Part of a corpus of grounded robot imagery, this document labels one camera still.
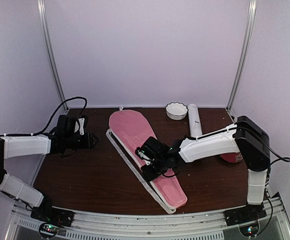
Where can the metal base rail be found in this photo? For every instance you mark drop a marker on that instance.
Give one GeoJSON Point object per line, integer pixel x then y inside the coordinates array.
{"type": "Point", "coordinates": [210, 225]}

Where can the red floral plate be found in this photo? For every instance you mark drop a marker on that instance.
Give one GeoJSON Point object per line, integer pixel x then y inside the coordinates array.
{"type": "Point", "coordinates": [232, 157]}

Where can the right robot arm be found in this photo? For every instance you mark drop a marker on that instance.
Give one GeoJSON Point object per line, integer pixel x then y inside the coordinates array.
{"type": "Point", "coordinates": [243, 137]}

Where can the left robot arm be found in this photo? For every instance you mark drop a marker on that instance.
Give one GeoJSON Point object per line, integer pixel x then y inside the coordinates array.
{"type": "Point", "coordinates": [69, 134]}

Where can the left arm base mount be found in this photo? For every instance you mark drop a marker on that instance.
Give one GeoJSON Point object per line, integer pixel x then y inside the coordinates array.
{"type": "Point", "coordinates": [53, 220]}

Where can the white scalloped bowl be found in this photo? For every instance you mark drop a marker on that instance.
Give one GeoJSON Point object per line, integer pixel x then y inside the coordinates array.
{"type": "Point", "coordinates": [176, 111]}

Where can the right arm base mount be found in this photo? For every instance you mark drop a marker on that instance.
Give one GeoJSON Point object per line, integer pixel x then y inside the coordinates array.
{"type": "Point", "coordinates": [247, 218]}

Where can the white shuttlecock tube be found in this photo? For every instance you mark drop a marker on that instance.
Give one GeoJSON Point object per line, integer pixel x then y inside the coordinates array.
{"type": "Point", "coordinates": [194, 121]}

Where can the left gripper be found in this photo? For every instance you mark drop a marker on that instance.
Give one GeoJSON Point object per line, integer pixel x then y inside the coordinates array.
{"type": "Point", "coordinates": [89, 142]}

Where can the pink racket bag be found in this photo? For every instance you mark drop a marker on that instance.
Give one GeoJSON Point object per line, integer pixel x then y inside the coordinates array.
{"type": "Point", "coordinates": [129, 129]}

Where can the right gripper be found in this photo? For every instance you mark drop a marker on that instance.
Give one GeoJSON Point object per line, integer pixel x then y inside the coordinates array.
{"type": "Point", "coordinates": [149, 176]}

